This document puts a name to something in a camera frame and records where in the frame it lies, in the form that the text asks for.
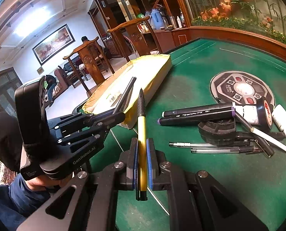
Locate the seated person on sofa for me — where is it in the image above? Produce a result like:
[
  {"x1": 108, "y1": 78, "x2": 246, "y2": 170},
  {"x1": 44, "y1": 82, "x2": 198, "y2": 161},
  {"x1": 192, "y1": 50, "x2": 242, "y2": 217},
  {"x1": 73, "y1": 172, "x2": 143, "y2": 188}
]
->
[{"x1": 45, "y1": 74, "x2": 57, "y2": 106}]

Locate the round mahjong table control panel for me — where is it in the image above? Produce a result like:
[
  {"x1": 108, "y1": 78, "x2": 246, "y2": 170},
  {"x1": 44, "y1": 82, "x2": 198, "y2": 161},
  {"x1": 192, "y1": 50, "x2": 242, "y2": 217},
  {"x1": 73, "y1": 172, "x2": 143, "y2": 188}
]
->
[{"x1": 210, "y1": 70, "x2": 275, "y2": 107}]

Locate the brown sofa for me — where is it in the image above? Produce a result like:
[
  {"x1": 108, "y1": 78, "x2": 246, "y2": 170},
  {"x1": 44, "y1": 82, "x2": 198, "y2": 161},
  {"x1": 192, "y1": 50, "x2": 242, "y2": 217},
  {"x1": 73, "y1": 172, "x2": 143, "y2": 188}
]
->
[{"x1": 50, "y1": 66, "x2": 79, "y2": 100}]

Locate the black electrical tape roll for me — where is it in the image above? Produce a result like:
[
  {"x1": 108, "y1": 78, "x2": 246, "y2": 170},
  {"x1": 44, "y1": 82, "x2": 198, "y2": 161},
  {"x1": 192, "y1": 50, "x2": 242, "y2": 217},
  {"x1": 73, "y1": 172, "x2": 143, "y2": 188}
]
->
[{"x1": 256, "y1": 97, "x2": 273, "y2": 131}]

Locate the thin black pen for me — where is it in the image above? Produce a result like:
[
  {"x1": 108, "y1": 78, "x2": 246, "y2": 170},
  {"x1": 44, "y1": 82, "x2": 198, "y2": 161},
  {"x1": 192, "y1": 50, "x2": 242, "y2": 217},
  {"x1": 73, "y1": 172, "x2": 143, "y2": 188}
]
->
[{"x1": 113, "y1": 77, "x2": 136, "y2": 114}]

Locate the small white eraser block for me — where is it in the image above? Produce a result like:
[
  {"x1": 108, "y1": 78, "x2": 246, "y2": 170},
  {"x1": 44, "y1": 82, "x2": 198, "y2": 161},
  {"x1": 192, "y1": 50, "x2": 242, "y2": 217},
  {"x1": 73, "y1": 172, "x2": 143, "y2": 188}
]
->
[{"x1": 272, "y1": 104, "x2": 286, "y2": 137}]

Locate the black round plastic holder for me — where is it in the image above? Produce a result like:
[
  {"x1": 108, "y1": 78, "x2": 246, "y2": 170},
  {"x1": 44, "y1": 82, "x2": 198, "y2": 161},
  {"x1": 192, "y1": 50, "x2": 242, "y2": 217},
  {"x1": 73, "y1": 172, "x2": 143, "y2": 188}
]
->
[{"x1": 197, "y1": 118, "x2": 286, "y2": 147}]

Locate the black white brush pen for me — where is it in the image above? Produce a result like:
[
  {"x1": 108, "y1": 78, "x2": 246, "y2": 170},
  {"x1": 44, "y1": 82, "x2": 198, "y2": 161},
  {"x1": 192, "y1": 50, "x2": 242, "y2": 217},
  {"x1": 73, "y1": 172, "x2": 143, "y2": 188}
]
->
[{"x1": 235, "y1": 111, "x2": 286, "y2": 157}]

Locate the white plastic medicine bottle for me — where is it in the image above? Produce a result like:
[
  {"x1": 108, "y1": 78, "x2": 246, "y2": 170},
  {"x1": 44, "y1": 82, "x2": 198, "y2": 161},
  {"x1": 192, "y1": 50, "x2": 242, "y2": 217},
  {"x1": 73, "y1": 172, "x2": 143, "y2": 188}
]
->
[{"x1": 235, "y1": 105, "x2": 259, "y2": 125}]

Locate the far carved wooden chair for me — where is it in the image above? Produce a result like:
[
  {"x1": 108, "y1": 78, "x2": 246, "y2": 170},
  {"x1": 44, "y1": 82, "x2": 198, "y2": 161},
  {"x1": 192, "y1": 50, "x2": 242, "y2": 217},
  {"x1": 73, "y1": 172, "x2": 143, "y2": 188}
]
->
[{"x1": 107, "y1": 16, "x2": 163, "y2": 62}]

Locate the near carved wooden chair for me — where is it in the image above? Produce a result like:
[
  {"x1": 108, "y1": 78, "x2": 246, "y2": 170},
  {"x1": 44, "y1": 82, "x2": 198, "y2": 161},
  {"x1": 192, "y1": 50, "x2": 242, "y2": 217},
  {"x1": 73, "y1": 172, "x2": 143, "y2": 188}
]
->
[{"x1": 63, "y1": 36, "x2": 115, "y2": 96}]

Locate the person left hand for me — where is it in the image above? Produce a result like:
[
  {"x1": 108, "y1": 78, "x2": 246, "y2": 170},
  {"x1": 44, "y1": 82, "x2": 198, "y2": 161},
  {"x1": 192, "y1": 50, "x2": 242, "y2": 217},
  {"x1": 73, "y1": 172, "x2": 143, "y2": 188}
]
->
[{"x1": 25, "y1": 174, "x2": 72, "y2": 191}]

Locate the carved wooden chair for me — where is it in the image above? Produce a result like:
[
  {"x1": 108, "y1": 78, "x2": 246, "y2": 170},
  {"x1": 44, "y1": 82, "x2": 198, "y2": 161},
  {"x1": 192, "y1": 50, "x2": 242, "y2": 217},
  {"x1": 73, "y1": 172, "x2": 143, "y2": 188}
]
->
[
  {"x1": 63, "y1": 36, "x2": 115, "y2": 96},
  {"x1": 107, "y1": 16, "x2": 163, "y2": 62}
]

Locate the yellow black pen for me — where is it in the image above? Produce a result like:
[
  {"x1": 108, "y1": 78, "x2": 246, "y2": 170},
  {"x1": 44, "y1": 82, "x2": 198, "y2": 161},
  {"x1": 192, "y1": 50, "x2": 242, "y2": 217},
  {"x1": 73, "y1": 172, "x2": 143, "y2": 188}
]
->
[{"x1": 137, "y1": 89, "x2": 148, "y2": 201}]

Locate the black marker purple band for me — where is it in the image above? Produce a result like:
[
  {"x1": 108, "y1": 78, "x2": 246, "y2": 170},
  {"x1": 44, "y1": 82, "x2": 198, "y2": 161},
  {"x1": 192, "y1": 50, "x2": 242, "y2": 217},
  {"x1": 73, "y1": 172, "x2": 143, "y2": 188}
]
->
[{"x1": 158, "y1": 107, "x2": 236, "y2": 126}]

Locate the flower mural wall panel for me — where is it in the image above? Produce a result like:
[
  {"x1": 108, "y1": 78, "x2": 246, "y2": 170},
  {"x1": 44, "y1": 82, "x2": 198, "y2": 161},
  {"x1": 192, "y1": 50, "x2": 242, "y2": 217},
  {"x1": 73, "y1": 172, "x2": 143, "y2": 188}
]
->
[{"x1": 185, "y1": 0, "x2": 286, "y2": 44}]

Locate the framed landscape painting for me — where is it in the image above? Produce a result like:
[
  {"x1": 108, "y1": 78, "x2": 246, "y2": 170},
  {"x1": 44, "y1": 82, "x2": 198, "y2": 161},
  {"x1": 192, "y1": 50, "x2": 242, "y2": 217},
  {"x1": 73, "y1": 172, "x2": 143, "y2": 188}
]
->
[{"x1": 32, "y1": 24, "x2": 75, "y2": 66}]

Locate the blue sleeve left forearm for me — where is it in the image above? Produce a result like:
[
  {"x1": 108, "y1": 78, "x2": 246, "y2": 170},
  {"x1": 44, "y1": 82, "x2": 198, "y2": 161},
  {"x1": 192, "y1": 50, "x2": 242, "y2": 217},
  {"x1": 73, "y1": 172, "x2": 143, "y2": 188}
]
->
[{"x1": 0, "y1": 174, "x2": 50, "y2": 230}]

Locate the yellow cardboard box tray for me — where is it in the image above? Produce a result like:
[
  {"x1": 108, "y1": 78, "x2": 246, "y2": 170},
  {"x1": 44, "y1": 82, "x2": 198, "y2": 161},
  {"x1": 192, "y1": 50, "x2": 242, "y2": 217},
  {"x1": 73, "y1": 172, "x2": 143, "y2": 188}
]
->
[{"x1": 82, "y1": 54, "x2": 172, "y2": 129}]

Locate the blue thermos jug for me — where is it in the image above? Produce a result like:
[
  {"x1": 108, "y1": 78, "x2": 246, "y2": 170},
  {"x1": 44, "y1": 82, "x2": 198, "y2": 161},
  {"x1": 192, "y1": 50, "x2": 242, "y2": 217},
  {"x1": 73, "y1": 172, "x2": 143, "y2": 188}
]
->
[{"x1": 151, "y1": 8, "x2": 164, "y2": 30}]

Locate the dark wooden display cabinet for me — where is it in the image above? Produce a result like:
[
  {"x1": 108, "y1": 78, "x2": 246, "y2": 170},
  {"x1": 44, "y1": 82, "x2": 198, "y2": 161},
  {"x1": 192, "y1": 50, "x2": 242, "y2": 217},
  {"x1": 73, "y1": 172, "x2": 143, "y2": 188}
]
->
[{"x1": 88, "y1": 0, "x2": 134, "y2": 58}]

